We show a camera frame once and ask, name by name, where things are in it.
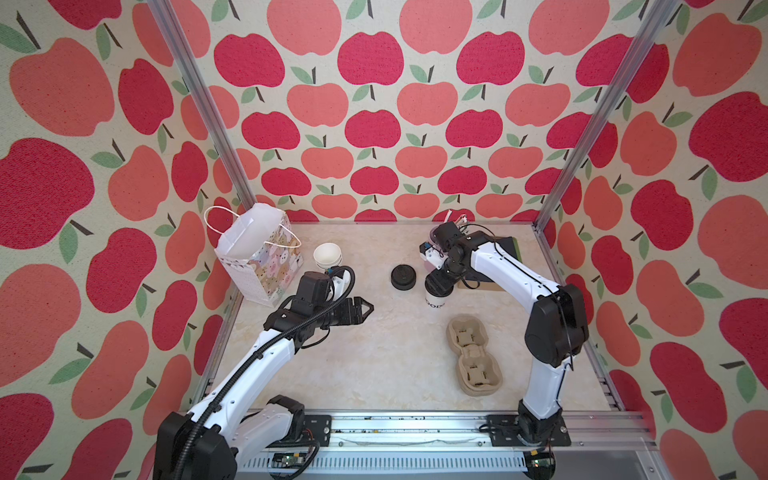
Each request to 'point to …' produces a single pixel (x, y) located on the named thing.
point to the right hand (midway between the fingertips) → (448, 279)
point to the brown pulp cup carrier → (479, 369)
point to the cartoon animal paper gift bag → (259, 248)
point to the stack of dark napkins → (507, 243)
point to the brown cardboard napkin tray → (479, 285)
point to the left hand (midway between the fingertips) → (368, 310)
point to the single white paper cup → (435, 302)
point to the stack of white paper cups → (327, 255)
